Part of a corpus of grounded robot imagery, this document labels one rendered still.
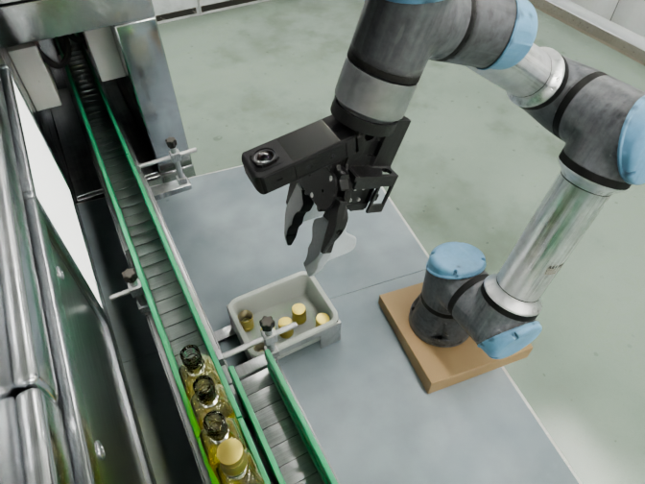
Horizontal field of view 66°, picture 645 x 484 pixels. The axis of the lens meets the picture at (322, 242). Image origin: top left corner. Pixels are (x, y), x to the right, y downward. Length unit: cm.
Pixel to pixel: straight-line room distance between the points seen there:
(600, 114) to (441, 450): 71
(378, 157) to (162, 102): 110
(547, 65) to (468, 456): 76
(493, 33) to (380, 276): 92
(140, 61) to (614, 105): 115
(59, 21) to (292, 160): 103
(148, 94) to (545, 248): 113
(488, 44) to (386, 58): 11
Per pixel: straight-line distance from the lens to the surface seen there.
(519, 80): 82
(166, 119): 161
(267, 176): 48
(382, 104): 49
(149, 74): 153
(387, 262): 139
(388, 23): 47
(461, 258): 107
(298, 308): 121
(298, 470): 98
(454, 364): 118
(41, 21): 145
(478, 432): 118
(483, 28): 52
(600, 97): 87
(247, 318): 123
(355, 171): 54
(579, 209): 90
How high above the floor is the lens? 181
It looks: 48 degrees down
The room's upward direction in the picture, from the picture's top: straight up
